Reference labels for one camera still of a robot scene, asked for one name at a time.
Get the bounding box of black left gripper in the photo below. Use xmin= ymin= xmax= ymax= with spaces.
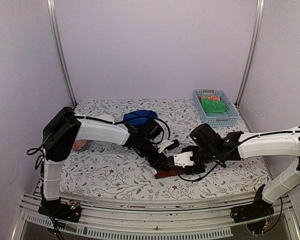
xmin=138 ymin=138 xmax=171 ymax=172

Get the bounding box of blue towel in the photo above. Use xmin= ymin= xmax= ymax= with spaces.
xmin=123 ymin=110 xmax=158 ymax=126

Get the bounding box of dark red towel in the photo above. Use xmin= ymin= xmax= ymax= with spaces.
xmin=154 ymin=167 xmax=184 ymax=179

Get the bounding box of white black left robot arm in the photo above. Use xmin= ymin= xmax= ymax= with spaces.
xmin=40 ymin=107 xmax=167 ymax=217

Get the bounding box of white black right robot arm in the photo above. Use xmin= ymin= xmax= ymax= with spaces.
xmin=181 ymin=123 xmax=300 ymax=218

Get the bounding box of light blue plastic basket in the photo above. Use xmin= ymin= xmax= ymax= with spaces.
xmin=193 ymin=89 xmax=239 ymax=127

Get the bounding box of white bowl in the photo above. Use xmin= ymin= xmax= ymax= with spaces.
xmin=97 ymin=114 xmax=115 ymax=124

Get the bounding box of green rolled towel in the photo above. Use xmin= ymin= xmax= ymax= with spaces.
xmin=201 ymin=99 xmax=227 ymax=113

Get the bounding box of orange patterned rolled towel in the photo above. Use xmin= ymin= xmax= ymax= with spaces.
xmin=199 ymin=95 xmax=220 ymax=101

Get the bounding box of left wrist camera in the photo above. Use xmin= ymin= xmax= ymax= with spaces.
xmin=157 ymin=139 xmax=180 ymax=153

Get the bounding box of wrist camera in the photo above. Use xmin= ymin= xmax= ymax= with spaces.
xmin=173 ymin=151 xmax=195 ymax=168
xmin=157 ymin=139 xmax=180 ymax=153

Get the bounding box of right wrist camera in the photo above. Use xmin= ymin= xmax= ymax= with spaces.
xmin=173 ymin=151 xmax=195 ymax=168

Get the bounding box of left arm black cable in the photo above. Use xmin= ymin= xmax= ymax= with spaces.
xmin=26 ymin=114 xmax=171 ymax=156

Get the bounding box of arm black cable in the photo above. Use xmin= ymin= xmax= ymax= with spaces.
xmin=177 ymin=129 xmax=300 ymax=182
xmin=26 ymin=114 xmax=171 ymax=156

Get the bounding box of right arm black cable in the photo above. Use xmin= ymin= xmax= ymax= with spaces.
xmin=177 ymin=129 xmax=300 ymax=182

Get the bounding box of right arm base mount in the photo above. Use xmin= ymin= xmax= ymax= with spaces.
xmin=230 ymin=199 xmax=274 ymax=235

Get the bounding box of aluminium front table rail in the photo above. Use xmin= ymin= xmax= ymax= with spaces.
xmin=11 ymin=191 xmax=300 ymax=240

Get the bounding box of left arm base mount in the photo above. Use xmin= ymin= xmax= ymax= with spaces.
xmin=38 ymin=199 xmax=82 ymax=223

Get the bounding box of right aluminium frame post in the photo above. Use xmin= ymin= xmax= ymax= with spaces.
xmin=235 ymin=0 xmax=265 ymax=109

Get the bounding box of aluminium frame post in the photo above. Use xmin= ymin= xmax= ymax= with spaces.
xmin=235 ymin=0 xmax=265 ymax=109
xmin=46 ymin=0 xmax=77 ymax=107

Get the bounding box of left aluminium frame post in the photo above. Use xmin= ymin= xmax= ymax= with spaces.
xmin=46 ymin=0 xmax=77 ymax=107

